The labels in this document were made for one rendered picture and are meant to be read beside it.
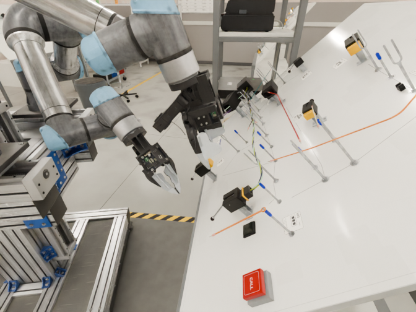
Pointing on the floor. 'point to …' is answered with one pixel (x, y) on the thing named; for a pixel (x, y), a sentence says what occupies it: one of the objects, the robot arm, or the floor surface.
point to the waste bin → (86, 89)
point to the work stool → (123, 86)
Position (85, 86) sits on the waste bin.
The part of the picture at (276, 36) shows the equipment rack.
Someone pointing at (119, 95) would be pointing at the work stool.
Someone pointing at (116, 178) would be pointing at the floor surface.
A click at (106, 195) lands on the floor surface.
